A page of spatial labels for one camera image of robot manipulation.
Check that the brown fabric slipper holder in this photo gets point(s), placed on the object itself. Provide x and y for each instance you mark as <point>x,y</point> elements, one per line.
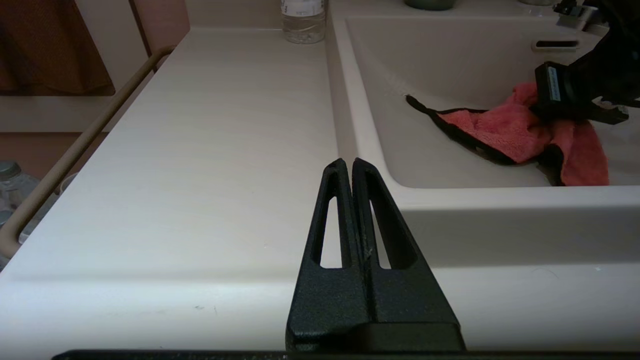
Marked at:
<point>45,45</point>

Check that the clear empty plastic bottle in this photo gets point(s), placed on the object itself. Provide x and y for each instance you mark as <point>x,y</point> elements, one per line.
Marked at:
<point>303,25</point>

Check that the beige sink basin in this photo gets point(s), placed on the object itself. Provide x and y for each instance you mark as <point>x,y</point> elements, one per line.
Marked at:
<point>450,60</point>

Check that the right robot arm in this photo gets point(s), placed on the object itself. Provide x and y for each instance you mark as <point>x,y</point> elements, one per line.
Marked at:
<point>625,25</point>

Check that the grey pump soap bottle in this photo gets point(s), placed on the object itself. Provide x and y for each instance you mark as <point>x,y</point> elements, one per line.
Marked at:
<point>430,4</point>

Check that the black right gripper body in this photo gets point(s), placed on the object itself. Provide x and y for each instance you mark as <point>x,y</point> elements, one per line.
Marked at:
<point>585,90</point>

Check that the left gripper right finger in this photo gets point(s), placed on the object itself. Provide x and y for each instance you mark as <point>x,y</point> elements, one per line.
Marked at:
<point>405,295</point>

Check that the small grey cap water bottle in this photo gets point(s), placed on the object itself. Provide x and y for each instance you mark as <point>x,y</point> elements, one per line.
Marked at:
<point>10,172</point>

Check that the pink cloth black trim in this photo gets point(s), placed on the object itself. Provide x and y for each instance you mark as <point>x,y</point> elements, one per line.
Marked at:
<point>500,130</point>

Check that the beige counter towel rail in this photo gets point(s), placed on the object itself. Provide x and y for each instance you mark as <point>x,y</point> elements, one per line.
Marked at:
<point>90,131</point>

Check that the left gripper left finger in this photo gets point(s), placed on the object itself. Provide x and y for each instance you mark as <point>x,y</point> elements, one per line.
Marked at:
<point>330,300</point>

